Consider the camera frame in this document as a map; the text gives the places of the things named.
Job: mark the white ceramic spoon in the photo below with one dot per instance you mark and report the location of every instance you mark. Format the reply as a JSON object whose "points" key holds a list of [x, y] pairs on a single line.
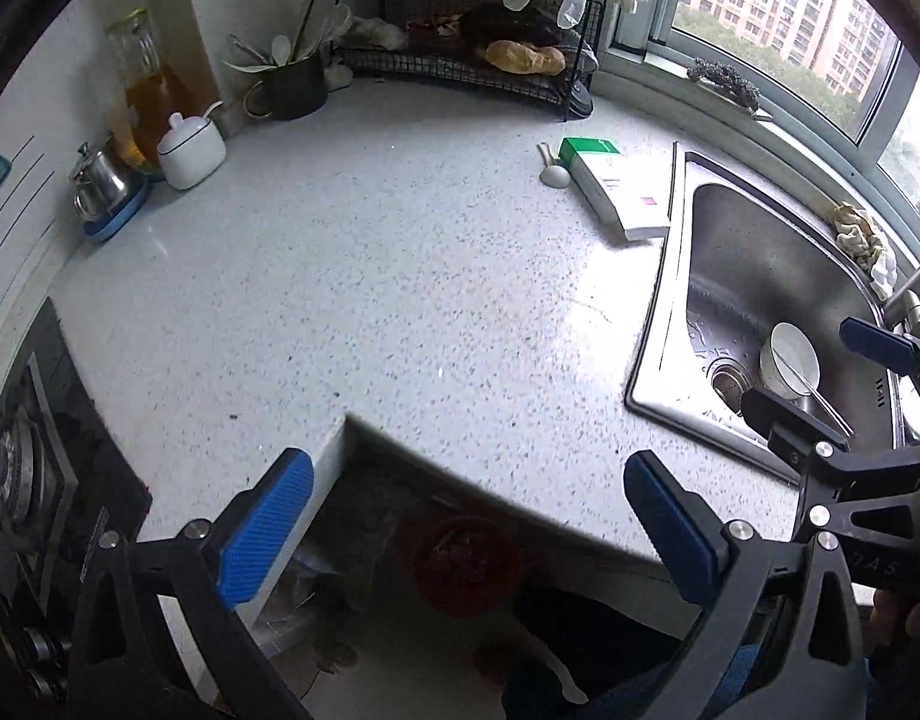
{"points": [[280, 50], [337, 21]]}

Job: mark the dark chopsticks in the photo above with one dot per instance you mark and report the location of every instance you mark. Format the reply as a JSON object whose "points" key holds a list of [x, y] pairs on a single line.
{"points": [[304, 22]]}

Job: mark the dried lavender bunch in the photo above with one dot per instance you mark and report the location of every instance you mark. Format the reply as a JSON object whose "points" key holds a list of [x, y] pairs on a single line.
{"points": [[726, 82]]}

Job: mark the flat white woven sack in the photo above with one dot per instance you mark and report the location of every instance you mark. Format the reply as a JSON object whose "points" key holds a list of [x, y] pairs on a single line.
{"points": [[332, 577]]}

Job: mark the white lidded ceramic jar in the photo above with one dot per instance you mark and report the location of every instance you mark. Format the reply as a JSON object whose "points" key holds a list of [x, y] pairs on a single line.
{"points": [[191, 154]]}

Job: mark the glass oil jar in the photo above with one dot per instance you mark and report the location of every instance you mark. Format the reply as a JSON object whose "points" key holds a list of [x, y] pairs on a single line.
{"points": [[141, 97]]}

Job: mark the person's right hand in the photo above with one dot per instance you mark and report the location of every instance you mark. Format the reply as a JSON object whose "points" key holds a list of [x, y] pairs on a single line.
{"points": [[917, 615]]}

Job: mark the steel faucet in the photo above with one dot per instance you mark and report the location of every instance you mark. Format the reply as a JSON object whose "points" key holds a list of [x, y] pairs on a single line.
{"points": [[906, 300]]}

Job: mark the blue round coaster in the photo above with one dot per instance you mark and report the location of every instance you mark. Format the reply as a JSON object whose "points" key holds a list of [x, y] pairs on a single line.
{"points": [[123, 217]]}

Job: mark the green white box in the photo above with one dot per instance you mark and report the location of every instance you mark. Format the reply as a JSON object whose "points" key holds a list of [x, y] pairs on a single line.
{"points": [[610, 187]]}

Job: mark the black round object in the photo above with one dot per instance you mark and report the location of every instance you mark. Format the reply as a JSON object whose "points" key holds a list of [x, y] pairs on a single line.
{"points": [[580, 97]]}

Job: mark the garlic bulbs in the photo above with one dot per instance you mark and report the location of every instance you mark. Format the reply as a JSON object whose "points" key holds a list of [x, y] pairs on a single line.
{"points": [[377, 34]]}

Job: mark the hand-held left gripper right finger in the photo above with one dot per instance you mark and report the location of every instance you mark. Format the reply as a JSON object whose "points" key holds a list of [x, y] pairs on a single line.
{"points": [[670, 532]]}

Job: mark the stainless steel sink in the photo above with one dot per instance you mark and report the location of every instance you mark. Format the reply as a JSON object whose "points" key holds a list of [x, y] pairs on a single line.
{"points": [[737, 270]]}

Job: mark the steel teapot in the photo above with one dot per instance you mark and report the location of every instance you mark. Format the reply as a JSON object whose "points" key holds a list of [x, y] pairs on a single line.
{"points": [[99, 184]]}

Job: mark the metal chopsticks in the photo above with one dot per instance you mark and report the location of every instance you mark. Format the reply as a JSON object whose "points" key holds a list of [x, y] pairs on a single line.
{"points": [[820, 397]]}

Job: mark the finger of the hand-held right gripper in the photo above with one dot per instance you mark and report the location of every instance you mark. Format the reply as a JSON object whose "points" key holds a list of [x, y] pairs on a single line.
{"points": [[872, 341], [793, 420]]}

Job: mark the crumpled rag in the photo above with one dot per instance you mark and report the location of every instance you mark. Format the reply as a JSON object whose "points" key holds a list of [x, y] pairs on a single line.
{"points": [[865, 240]]}

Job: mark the white bowl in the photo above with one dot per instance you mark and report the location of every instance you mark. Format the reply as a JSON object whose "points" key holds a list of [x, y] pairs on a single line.
{"points": [[786, 356]]}

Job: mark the black mug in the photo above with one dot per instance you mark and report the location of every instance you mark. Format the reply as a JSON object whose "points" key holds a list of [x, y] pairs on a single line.
{"points": [[299, 90]]}

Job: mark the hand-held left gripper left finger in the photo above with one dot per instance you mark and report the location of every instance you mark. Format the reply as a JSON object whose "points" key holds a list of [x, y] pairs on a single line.
{"points": [[269, 525]]}

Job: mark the black glass gas stove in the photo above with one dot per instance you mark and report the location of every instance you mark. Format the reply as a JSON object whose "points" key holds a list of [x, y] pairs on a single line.
{"points": [[93, 480]]}

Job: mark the small white spoon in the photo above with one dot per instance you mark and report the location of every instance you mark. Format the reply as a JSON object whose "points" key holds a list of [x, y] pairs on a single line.
{"points": [[556, 174]]}

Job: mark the red plastic basin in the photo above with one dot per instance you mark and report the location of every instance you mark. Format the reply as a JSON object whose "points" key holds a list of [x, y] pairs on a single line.
{"points": [[428, 589]]}

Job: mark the window frame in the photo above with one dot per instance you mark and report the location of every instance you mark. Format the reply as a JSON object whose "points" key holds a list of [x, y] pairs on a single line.
{"points": [[767, 67]]}

